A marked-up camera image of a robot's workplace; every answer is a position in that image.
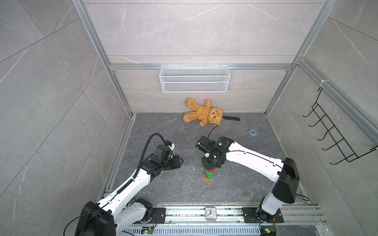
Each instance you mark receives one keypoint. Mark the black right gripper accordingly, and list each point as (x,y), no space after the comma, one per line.
(207,167)

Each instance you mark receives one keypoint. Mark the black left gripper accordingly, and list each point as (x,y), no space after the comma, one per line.
(177,163)

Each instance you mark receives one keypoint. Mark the green lego brick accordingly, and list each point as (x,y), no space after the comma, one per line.
(209,175)

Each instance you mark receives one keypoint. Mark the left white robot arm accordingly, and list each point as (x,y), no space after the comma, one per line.
(109,216)

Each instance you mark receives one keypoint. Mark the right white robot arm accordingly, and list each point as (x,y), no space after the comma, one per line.
(283,173)

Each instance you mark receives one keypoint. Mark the black comb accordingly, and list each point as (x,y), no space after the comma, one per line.
(230,118)

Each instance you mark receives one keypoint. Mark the brown teddy bear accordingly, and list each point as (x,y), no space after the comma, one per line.
(206,114)

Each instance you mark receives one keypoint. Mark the blue tape roll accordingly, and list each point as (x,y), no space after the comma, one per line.
(253,132)

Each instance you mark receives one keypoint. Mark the small white clock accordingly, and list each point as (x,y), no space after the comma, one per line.
(210,213)

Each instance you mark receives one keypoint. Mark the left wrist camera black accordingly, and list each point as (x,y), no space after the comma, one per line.
(163,153)

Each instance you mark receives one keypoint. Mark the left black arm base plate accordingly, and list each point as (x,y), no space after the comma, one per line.
(158,215)

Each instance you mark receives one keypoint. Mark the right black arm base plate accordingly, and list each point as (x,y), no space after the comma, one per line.
(253,215)

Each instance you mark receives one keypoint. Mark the white wire mesh basket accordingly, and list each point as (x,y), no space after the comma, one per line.
(187,78)

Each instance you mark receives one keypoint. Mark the black wire hook rack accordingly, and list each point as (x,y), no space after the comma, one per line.
(334,133)

